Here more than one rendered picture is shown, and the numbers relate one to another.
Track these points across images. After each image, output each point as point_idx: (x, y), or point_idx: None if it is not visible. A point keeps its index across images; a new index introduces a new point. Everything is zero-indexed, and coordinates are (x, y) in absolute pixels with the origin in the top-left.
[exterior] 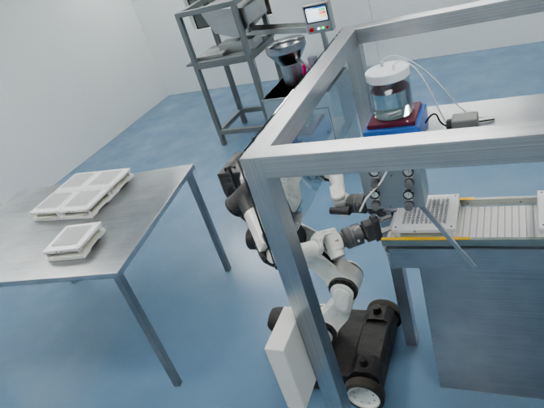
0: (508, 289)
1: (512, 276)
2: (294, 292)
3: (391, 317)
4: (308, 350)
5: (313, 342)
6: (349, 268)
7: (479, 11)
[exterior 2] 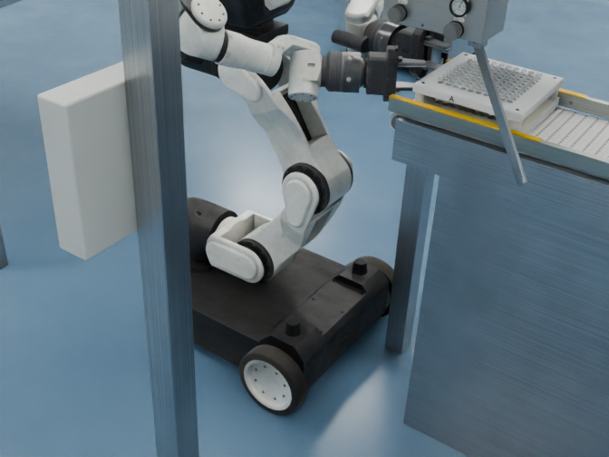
0: (574, 271)
1: (589, 247)
2: (130, 7)
3: (377, 288)
4: (133, 156)
5: (145, 138)
6: (331, 157)
7: None
